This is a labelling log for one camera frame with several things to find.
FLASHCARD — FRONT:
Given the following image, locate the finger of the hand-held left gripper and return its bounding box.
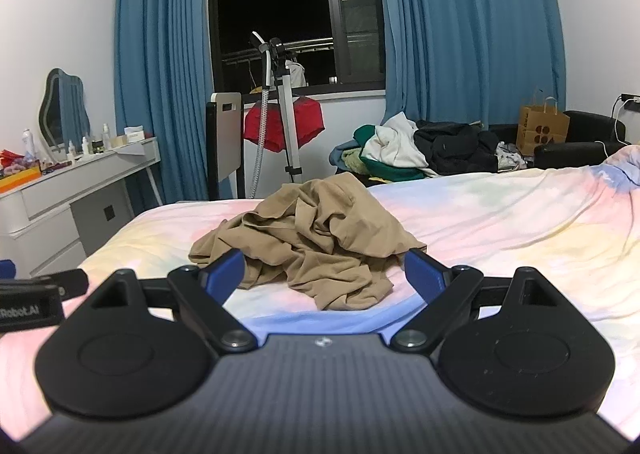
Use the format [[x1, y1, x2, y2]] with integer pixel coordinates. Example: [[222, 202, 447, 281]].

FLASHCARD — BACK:
[[31, 269, 90, 299]]

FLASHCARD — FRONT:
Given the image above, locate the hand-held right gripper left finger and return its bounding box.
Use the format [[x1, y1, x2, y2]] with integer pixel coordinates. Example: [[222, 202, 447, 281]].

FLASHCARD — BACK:
[[89, 249, 260, 354]]

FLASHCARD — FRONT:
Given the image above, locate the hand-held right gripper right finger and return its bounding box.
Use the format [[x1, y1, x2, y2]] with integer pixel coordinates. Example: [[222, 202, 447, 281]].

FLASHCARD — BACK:
[[390, 248, 562, 352]]

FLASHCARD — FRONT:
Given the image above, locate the tan garment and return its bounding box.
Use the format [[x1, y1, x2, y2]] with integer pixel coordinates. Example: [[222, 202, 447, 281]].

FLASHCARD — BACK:
[[188, 172, 427, 311]]

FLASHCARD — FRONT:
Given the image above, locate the white dresser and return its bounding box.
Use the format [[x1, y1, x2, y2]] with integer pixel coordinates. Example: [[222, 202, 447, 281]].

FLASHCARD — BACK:
[[0, 136, 163, 279]]

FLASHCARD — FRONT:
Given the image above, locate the pastel tie-dye bed sheet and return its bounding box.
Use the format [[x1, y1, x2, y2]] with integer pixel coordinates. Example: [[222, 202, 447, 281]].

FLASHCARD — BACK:
[[0, 144, 640, 440]]

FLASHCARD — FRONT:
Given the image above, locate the green garment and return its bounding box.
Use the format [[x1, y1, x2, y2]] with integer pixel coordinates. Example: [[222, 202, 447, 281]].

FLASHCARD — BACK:
[[352, 124, 432, 183]]

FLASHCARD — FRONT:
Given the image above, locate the beige panel black chair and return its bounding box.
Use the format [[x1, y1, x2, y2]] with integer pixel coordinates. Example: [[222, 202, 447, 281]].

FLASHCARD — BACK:
[[206, 92, 246, 201]]

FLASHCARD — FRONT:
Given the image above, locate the white crumpled garment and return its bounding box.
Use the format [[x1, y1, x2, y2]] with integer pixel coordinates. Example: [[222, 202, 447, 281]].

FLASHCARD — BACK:
[[361, 112, 432, 169]]

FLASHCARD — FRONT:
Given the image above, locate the light blue garment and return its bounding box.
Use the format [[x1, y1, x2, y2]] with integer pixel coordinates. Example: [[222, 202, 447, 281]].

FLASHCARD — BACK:
[[330, 143, 366, 171]]

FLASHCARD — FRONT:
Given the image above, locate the patterned white cloth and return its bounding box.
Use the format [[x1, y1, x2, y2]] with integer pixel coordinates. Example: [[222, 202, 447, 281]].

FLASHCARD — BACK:
[[495, 141, 529, 171]]

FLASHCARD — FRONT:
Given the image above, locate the wavy vanity mirror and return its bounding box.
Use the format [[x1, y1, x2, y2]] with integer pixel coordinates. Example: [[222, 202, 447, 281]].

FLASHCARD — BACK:
[[39, 68, 92, 147]]

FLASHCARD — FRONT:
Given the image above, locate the red garment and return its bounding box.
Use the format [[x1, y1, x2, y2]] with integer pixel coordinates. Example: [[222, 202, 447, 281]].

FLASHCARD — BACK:
[[244, 96, 325, 153]]

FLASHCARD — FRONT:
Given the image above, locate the standing garment steamer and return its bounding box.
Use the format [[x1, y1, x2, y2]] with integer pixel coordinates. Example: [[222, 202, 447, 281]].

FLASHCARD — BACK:
[[247, 31, 307, 199]]

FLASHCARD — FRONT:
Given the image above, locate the brown paper bag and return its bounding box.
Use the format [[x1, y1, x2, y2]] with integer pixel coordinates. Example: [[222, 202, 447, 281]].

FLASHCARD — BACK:
[[516, 88, 571, 157]]

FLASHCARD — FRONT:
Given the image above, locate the black sofa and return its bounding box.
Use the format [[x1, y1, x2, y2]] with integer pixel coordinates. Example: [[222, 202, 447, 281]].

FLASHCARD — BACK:
[[487, 110, 628, 169]]

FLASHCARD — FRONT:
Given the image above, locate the blue curtain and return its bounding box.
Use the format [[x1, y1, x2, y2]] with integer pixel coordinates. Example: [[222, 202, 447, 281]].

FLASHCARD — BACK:
[[375, 0, 568, 135], [114, 0, 217, 215]]

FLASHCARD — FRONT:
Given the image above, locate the white charging cable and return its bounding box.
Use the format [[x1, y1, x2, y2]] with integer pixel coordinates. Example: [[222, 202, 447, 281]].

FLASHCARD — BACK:
[[602, 98, 627, 157]]

